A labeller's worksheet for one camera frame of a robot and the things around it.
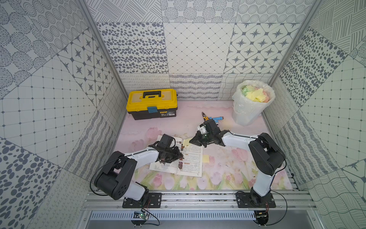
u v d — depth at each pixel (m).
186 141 0.92
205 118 1.08
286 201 0.76
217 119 1.07
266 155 0.48
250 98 0.86
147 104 0.98
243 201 0.73
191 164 0.86
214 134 0.74
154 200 0.74
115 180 0.43
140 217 0.70
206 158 0.88
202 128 0.88
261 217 0.72
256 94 0.87
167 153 0.62
